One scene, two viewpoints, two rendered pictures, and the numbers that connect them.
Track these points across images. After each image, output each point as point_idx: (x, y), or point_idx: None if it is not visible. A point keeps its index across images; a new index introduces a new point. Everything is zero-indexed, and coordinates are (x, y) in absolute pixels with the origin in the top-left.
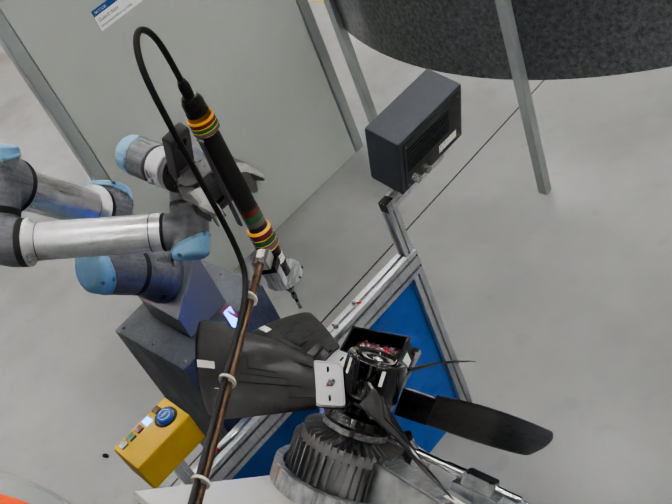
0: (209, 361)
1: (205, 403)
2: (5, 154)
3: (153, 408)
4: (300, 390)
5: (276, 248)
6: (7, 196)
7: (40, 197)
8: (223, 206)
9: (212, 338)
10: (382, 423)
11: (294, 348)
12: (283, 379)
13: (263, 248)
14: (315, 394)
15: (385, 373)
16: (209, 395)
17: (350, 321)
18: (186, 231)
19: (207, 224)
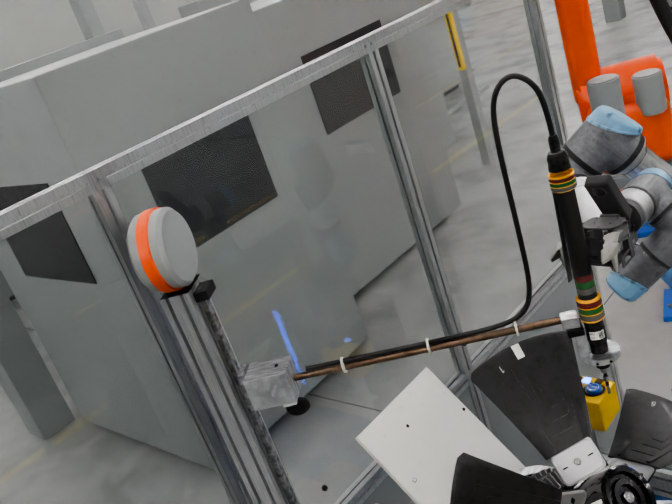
0: (522, 352)
1: (480, 366)
2: (613, 126)
3: (599, 378)
4: (550, 437)
5: (591, 324)
6: (588, 154)
7: (635, 175)
8: (604, 264)
9: (549, 345)
10: (457, 479)
11: (588, 414)
12: (548, 417)
13: (579, 314)
14: (557, 452)
15: (601, 503)
16: (489, 366)
17: None
18: (622, 268)
19: (645, 279)
